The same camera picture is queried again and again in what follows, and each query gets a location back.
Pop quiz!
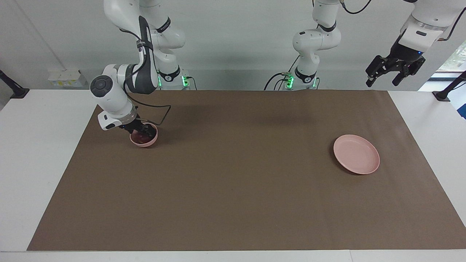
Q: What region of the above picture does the pink bowl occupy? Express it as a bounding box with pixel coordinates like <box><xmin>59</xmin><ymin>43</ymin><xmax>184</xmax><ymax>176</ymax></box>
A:
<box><xmin>130</xmin><ymin>123</ymin><xmax>158</xmax><ymax>147</ymax></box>

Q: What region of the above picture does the pink round plate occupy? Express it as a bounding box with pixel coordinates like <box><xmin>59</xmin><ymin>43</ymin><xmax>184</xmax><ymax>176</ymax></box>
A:
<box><xmin>333</xmin><ymin>134</ymin><xmax>380</xmax><ymax>175</ymax></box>

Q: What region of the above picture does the black clamp stand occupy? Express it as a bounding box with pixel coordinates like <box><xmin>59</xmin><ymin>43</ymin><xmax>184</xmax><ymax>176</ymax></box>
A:
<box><xmin>432</xmin><ymin>71</ymin><xmax>466</xmax><ymax>102</ymax></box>
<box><xmin>0</xmin><ymin>69</ymin><xmax>30</xmax><ymax>99</ymax></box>

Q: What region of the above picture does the window with green view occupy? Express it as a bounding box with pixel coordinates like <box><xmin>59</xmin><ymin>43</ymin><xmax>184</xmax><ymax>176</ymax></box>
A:
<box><xmin>430</xmin><ymin>40</ymin><xmax>466</xmax><ymax>81</ymax></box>

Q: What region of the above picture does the brown table mat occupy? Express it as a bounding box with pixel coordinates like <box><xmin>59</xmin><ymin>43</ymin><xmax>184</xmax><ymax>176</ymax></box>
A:
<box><xmin>27</xmin><ymin>90</ymin><xmax>466</xmax><ymax>251</ymax></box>

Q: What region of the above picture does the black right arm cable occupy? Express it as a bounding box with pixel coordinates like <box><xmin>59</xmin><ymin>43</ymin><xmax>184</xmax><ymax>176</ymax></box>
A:
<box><xmin>119</xmin><ymin>16</ymin><xmax>171</xmax><ymax>126</ymax></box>

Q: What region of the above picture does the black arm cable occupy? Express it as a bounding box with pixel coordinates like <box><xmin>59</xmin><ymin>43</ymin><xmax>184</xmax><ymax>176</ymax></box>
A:
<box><xmin>119</xmin><ymin>16</ymin><xmax>171</xmax><ymax>126</ymax></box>
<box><xmin>339</xmin><ymin>0</ymin><xmax>466</xmax><ymax>41</ymax></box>

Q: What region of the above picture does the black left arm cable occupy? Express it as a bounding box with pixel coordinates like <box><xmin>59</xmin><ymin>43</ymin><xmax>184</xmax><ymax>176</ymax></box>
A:
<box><xmin>339</xmin><ymin>0</ymin><xmax>466</xmax><ymax>41</ymax></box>

